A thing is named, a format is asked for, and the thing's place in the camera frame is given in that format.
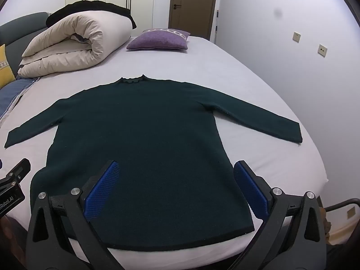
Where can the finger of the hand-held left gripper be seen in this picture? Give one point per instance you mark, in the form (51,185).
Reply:
(19,169)

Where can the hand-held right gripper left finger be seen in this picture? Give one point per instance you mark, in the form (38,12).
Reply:
(102,191)

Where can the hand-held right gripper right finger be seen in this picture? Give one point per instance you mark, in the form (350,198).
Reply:
(250,188)

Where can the dark green sweater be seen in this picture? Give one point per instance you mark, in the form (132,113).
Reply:
(154,146)

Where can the blue blanket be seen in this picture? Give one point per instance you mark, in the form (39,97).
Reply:
(11,92)

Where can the yellow pillow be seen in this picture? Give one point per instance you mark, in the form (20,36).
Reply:
(5,70)

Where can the grey headboard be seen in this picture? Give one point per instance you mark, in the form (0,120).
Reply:
(22,28)

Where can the rolled beige duvet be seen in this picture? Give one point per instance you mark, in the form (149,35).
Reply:
(84,33)

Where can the purple pillow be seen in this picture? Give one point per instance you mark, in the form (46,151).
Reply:
(160,40)

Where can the black cloth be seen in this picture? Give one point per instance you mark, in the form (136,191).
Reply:
(92,5)

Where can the brown door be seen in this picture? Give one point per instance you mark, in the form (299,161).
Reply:
(194,5)

